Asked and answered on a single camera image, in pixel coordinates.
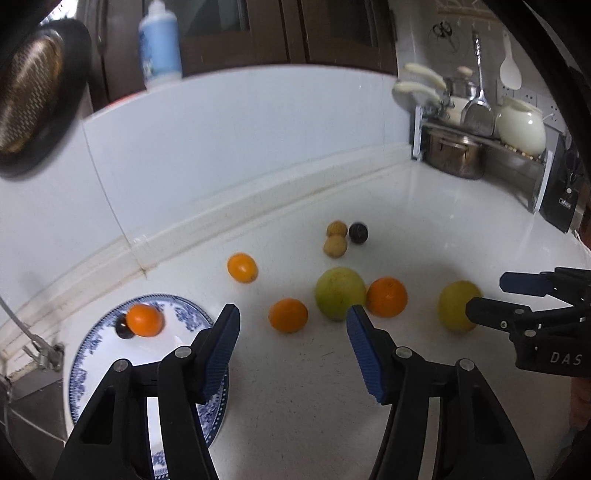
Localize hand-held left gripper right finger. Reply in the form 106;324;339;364
346;305;536;480

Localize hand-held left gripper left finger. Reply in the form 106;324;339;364
53;304;241;480

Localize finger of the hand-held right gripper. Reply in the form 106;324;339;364
499;267;591;305
465;298;579;332

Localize yellow-green round fruit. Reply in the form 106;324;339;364
438;281;484;333

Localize orange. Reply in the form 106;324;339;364
269;298;309;334
226;252;259;284
366;276;409;318
126;304;165;337

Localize large green round fruit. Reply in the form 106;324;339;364
315;267;367;322

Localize blue and white patterned plate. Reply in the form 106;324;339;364
68;294;229;472

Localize black appliance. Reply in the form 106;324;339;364
539;134;583;234

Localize metal kitchen rack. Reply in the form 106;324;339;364
412;105;557;214

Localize stainless steel pot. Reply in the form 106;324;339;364
422;128;485;181

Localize white ceramic jar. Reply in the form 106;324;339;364
495;96;547;157

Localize metal spatula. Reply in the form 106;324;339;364
461;30;496;138

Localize stainless steel sink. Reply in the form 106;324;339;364
0;367;79;446

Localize white rice paddle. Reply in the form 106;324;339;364
499;31;523;91

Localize black scissors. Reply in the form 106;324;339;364
432;21;461;52

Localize black frying pan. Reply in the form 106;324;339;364
0;18;93;180

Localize white and blue pump bottle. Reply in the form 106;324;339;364
138;0;183;90

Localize brass perforated strainer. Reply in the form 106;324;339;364
0;32;65;154

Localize wall power outlet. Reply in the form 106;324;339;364
495;79;561;121

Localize dark wooden window frame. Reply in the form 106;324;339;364
81;0;400;109

